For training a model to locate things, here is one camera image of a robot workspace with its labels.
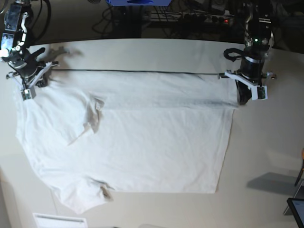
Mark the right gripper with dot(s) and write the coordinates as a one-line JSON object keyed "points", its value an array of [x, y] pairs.
{"points": [[26, 64]]}

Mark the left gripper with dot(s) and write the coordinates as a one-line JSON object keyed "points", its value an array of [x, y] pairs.
{"points": [[252, 69]]}

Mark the white T-shirt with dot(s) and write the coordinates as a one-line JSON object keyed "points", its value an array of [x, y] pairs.
{"points": [[88, 133]]}

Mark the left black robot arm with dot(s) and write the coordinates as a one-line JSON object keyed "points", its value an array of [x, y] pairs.
{"points": [[254, 16]]}

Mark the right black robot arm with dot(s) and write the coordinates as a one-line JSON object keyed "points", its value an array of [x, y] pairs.
{"points": [[16, 40]]}

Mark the black power strip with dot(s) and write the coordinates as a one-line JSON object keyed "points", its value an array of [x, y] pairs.
{"points": [[195, 16]]}

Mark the black tripod leg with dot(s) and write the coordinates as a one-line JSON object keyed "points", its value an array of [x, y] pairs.
{"points": [[299, 175]]}

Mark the blue box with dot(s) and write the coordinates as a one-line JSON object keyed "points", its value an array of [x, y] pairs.
{"points": [[139, 2]]}

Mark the tablet on stand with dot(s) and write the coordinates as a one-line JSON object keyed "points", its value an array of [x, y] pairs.
{"points": [[295, 205]]}

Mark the white paper sheet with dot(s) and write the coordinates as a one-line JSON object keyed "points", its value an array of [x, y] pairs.
{"points": [[51, 221]]}

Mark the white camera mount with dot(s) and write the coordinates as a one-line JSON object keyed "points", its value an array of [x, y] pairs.
{"points": [[258, 90], [26, 84]]}

